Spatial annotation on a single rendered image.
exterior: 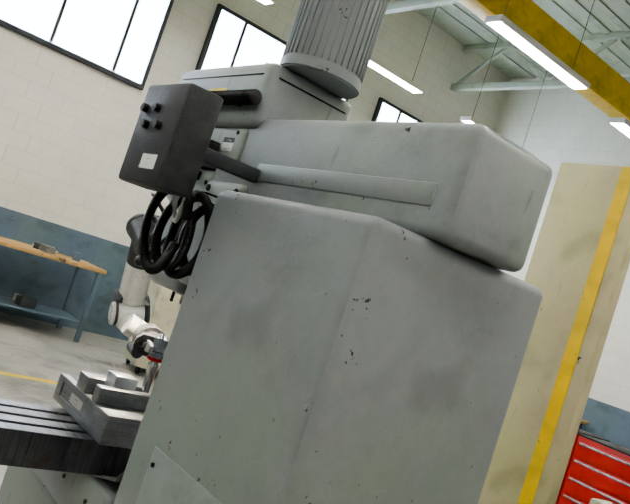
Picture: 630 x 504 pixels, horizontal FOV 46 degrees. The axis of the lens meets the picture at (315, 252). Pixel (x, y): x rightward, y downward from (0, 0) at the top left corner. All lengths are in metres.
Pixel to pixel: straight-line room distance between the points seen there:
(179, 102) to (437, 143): 0.51
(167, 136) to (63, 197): 8.25
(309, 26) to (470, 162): 0.68
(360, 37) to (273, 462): 1.00
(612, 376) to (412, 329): 10.28
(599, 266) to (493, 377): 1.86
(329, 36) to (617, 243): 1.80
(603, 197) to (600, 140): 9.42
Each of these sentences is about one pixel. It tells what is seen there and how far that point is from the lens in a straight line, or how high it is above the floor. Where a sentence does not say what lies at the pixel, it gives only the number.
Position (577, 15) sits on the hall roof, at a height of 6.20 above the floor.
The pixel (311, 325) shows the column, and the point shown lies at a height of 1.37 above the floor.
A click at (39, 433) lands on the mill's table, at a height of 0.93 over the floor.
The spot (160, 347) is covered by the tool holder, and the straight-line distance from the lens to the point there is 2.09.
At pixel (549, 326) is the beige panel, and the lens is 3.26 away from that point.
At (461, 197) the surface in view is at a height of 1.63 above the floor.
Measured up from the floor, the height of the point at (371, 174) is 1.65.
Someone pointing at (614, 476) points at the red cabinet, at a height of 0.81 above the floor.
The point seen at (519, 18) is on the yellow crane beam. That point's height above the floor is 4.89.
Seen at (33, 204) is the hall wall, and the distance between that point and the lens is 9.60.
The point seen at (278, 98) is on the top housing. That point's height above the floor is 1.81.
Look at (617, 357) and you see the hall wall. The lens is 11.46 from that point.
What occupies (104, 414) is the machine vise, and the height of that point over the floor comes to 1.00.
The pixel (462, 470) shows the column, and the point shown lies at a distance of 1.40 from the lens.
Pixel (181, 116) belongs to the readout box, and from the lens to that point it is 1.46.
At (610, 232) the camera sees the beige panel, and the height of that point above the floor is 2.02.
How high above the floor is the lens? 1.42
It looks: 3 degrees up
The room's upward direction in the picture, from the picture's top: 18 degrees clockwise
